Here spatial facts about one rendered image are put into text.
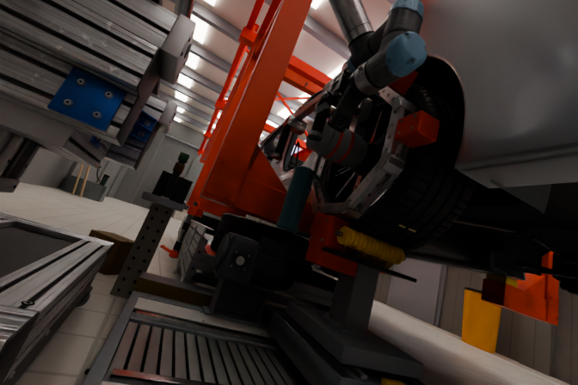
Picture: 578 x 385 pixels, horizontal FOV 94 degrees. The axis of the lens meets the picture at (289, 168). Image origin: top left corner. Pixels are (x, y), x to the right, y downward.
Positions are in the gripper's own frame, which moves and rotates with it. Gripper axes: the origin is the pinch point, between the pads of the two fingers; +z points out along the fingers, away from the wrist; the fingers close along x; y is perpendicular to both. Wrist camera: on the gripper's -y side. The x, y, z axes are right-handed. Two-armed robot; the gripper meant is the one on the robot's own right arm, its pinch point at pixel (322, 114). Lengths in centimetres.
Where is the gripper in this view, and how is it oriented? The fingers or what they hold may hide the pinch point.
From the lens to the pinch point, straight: 86.6
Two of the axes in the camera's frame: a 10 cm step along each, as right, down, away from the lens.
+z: -3.9, 1.4, 9.1
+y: 3.1, -9.1, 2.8
